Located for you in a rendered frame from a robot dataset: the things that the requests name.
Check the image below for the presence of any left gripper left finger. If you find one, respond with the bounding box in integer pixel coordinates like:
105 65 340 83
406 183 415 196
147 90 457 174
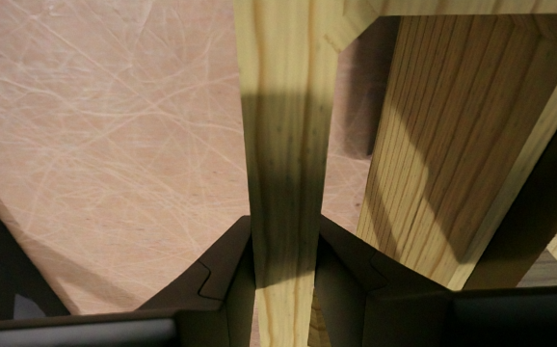
0 215 256 347

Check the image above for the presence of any wooden maze board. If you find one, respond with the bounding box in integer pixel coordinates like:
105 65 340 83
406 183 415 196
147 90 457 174
232 0 557 347

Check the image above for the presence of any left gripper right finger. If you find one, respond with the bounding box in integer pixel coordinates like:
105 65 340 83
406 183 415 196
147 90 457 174
314 214 557 347

